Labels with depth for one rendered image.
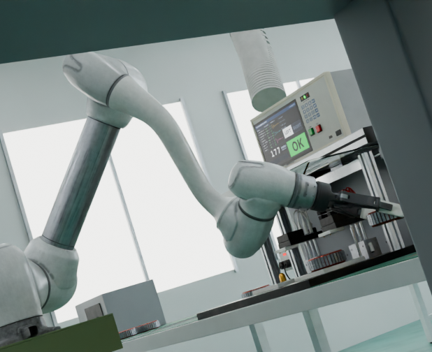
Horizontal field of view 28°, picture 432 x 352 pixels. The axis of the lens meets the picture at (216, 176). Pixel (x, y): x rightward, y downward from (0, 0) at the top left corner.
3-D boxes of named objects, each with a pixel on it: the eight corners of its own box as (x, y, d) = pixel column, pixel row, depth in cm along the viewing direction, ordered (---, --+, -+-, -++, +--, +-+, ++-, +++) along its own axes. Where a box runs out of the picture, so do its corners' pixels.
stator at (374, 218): (379, 224, 215) (375, 210, 216) (363, 230, 226) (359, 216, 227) (420, 212, 218) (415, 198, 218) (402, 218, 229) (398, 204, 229)
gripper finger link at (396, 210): (377, 199, 217) (379, 199, 216) (404, 206, 218) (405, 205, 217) (376, 211, 216) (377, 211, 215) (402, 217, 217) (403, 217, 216)
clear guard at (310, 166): (299, 185, 227) (291, 163, 228) (253, 207, 247) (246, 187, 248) (391, 162, 244) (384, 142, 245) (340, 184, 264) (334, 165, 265)
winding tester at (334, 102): (347, 137, 251) (324, 71, 254) (268, 178, 288) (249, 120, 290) (442, 116, 271) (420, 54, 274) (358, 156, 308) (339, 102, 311)
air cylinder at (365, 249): (369, 258, 252) (363, 239, 253) (354, 263, 258) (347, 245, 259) (382, 254, 255) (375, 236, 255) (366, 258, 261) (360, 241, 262)
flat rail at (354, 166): (367, 166, 241) (363, 156, 241) (254, 217, 293) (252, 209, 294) (370, 165, 242) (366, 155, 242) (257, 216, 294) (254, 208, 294)
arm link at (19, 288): (-28, 337, 227) (-51, 257, 230) (9, 330, 244) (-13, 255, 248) (25, 318, 223) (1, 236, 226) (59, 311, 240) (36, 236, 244)
